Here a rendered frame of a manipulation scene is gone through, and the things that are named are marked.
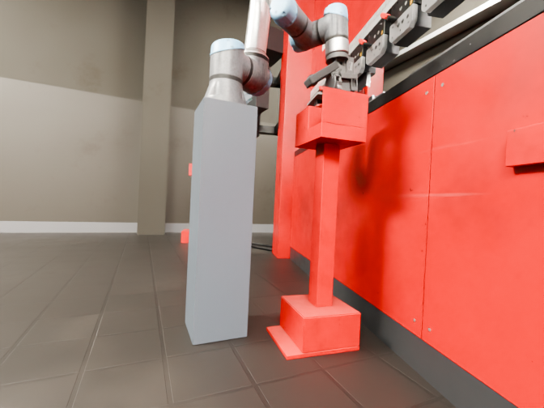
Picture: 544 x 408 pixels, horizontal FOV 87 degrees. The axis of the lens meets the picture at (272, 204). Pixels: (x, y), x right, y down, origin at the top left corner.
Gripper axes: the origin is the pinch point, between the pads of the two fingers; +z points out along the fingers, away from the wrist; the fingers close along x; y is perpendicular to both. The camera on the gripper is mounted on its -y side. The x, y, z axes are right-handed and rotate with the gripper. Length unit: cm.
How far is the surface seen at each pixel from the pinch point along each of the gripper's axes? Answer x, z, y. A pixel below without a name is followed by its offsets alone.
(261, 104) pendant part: 150, -52, 22
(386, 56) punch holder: 27, -38, 45
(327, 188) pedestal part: 2.1, 21.8, -1.3
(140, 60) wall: 303, -144, -83
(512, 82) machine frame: -42.2, 2.4, 15.9
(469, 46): -31.5, -10.2, 18.6
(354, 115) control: -5.0, -0.4, 4.7
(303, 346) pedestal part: -5, 69, -14
